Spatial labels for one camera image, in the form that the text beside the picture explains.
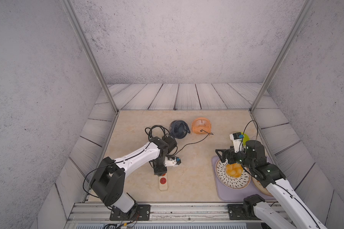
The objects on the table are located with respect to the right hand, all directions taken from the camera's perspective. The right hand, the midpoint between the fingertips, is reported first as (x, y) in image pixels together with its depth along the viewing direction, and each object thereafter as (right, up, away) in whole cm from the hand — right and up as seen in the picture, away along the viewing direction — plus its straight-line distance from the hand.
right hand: (224, 149), depth 75 cm
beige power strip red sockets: (-32, -19, +6) cm, 38 cm away
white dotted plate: (+5, -20, +7) cm, 22 cm away
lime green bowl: (+22, +2, +22) cm, 31 cm away
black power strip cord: (-44, +8, +26) cm, 52 cm away
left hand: (-34, -13, +6) cm, 36 cm away
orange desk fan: (-8, +11, +22) cm, 26 cm away
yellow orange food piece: (+9, -14, +9) cm, 19 cm away
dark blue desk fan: (-23, +9, +23) cm, 34 cm away
